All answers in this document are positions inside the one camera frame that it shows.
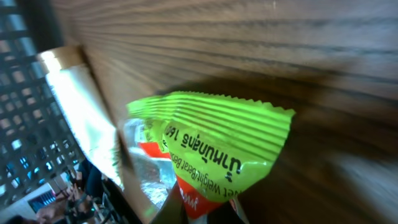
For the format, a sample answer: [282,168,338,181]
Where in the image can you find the green snack bag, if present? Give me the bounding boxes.
[127,91,295,219]

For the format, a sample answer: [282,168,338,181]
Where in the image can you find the white tube gold cap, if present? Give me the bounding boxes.
[37,46,124,188]

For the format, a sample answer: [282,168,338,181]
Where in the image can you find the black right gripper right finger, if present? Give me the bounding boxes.
[207,198,246,224]

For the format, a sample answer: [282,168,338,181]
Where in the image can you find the grey plastic basket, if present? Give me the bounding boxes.
[1,1,84,209]

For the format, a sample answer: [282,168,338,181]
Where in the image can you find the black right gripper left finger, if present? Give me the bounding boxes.
[150,183,188,224]

